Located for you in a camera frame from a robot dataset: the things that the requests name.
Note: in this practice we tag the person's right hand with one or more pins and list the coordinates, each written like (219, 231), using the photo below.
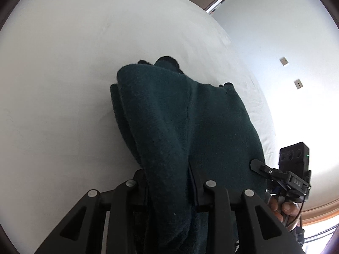
(287, 209)

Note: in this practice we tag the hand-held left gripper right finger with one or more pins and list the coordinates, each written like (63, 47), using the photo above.
(197, 193)

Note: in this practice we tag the dark green knit garment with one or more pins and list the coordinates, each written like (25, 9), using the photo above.
(172, 124)

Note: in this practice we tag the white bed sheet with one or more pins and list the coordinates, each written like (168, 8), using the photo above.
(53, 84)

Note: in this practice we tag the grey wall socket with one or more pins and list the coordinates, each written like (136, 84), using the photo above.
(284, 60)
(298, 83)

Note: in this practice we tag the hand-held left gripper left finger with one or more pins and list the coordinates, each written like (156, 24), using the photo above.
(127, 198)

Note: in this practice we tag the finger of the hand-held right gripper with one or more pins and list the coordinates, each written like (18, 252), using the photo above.
(267, 170)

